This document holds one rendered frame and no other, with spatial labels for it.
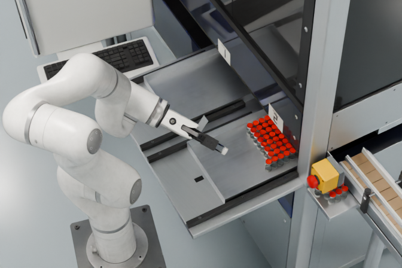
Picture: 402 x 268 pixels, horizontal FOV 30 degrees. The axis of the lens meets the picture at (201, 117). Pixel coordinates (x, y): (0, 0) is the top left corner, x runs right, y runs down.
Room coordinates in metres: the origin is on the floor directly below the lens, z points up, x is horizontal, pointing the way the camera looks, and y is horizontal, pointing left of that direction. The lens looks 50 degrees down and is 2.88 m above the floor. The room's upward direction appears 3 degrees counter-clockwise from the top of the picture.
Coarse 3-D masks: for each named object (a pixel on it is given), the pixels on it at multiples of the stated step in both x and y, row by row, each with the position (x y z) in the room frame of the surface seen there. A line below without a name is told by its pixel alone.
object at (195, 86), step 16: (176, 64) 1.88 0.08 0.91; (192, 64) 1.91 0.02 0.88; (208, 64) 1.90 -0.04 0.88; (224, 64) 1.90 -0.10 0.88; (144, 80) 1.82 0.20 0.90; (160, 80) 1.83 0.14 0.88; (176, 80) 1.83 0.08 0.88; (192, 80) 1.82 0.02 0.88; (208, 80) 1.82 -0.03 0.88; (224, 80) 1.82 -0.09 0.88; (240, 80) 1.81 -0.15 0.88; (160, 96) 1.76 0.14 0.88; (176, 96) 1.75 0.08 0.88; (192, 96) 1.75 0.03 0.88; (208, 96) 1.74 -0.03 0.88; (224, 96) 1.74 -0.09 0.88; (240, 96) 1.71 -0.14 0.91; (192, 112) 1.67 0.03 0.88; (208, 112) 1.65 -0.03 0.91
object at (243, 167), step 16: (256, 112) 1.63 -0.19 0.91; (224, 128) 1.58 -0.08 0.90; (240, 128) 1.59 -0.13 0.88; (192, 144) 1.53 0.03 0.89; (224, 144) 1.53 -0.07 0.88; (240, 144) 1.52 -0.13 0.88; (208, 160) 1.46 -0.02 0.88; (224, 160) 1.46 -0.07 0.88; (240, 160) 1.46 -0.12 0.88; (256, 160) 1.45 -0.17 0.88; (208, 176) 1.38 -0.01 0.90; (224, 176) 1.40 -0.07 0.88; (240, 176) 1.39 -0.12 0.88; (256, 176) 1.39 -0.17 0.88; (272, 176) 1.36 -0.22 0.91; (224, 192) 1.34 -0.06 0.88; (240, 192) 1.31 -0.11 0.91
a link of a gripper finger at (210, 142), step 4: (204, 136) 1.29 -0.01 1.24; (208, 136) 1.29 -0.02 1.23; (200, 140) 1.28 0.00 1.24; (204, 140) 1.28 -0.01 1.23; (208, 140) 1.28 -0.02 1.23; (212, 140) 1.29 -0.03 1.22; (216, 140) 1.29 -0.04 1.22; (204, 144) 1.28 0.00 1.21; (208, 144) 1.27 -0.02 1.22; (212, 144) 1.27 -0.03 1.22; (216, 144) 1.28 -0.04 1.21; (212, 148) 1.27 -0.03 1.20
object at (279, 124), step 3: (270, 105) 1.54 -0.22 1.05; (270, 108) 1.54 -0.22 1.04; (270, 111) 1.54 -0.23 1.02; (273, 111) 1.53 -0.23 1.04; (270, 114) 1.54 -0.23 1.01; (273, 114) 1.53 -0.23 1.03; (276, 114) 1.51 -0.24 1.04; (270, 117) 1.54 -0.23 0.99; (279, 117) 1.49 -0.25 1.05; (273, 120) 1.52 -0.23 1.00; (279, 120) 1.49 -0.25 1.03; (282, 120) 1.48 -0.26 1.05; (279, 123) 1.49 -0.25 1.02; (282, 123) 1.48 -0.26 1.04; (279, 126) 1.49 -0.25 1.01; (282, 126) 1.48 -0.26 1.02; (279, 129) 1.49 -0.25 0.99
